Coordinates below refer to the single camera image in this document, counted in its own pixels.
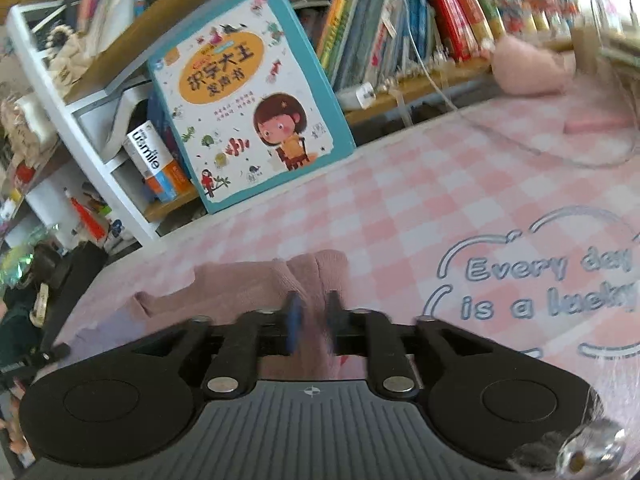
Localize black device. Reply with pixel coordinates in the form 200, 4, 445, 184
30, 241, 109, 356

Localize pink plush toy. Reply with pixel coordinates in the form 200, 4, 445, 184
487, 36, 577, 96

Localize teal children's picture book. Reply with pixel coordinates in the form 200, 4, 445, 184
146, 0, 357, 215

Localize row of colourful books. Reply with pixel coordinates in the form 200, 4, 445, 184
295, 0, 587, 92

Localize white and orange carton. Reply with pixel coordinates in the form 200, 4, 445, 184
122, 120, 194, 205

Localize pink checkered tablecloth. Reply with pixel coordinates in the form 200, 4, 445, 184
47, 72, 640, 480

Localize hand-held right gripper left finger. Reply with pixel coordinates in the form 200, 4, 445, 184
131, 291, 303, 399

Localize white charger plug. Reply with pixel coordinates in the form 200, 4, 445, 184
337, 82, 377, 110

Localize leaning blue books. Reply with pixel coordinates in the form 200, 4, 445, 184
146, 94, 192, 173

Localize white and wooden bookshelf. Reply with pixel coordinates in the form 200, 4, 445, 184
5, 0, 591, 247

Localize purple and pink sweater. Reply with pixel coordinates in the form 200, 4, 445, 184
60, 249, 351, 382

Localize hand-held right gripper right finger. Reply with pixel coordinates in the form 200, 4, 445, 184
325, 290, 503, 397

